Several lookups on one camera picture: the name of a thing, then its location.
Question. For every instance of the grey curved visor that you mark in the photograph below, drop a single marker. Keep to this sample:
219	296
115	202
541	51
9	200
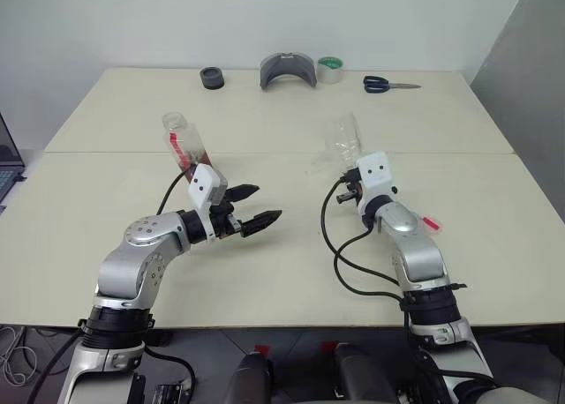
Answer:
268	71

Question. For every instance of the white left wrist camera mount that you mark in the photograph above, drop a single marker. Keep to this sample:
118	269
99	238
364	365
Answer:
201	185

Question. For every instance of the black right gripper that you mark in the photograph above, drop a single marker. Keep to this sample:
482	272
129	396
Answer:
353	194

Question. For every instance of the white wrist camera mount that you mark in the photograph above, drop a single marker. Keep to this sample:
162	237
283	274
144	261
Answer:
201	185
375	172

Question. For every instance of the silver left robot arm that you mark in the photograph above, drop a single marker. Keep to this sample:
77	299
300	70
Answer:
145	234

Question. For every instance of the black round cap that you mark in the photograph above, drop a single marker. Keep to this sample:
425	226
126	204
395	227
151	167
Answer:
212	77

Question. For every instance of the tape roll with green core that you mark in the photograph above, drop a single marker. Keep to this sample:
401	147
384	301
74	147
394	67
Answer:
329	72

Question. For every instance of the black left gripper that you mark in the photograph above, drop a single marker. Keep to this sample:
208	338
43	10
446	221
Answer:
225	221

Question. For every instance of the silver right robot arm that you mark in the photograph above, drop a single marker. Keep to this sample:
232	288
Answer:
415	254

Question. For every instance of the grey partition panel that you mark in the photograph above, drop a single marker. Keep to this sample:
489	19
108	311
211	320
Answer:
529	91

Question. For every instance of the plastic bottle with red liquid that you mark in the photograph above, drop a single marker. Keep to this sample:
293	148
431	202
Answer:
185	139

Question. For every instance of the clear plastic wine glass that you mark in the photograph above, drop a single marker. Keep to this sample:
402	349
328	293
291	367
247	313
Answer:
344	139

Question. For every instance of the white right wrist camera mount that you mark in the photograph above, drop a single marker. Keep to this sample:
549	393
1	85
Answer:
375	172

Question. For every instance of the dark laptop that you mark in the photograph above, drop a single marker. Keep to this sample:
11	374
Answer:
8	157

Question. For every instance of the red and white bottle cap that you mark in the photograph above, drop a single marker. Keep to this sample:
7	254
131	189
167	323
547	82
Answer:
431	224

